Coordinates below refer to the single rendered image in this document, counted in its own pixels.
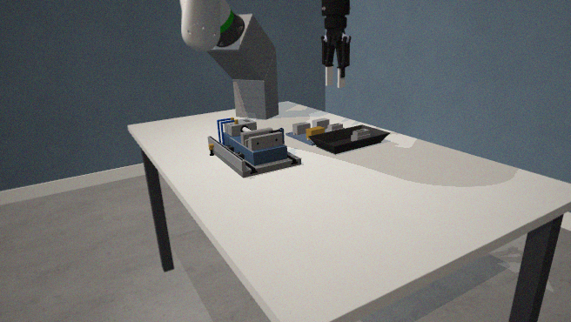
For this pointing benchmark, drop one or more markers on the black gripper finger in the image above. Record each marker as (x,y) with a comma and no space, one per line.
(343,57)
(327,56)

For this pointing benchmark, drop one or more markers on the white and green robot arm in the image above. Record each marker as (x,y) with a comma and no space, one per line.
(210,23)

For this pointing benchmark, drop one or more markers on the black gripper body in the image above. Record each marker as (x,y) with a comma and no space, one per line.
(335,26)

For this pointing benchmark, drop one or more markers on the yellow-orange block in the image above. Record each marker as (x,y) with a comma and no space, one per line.
(314,131)

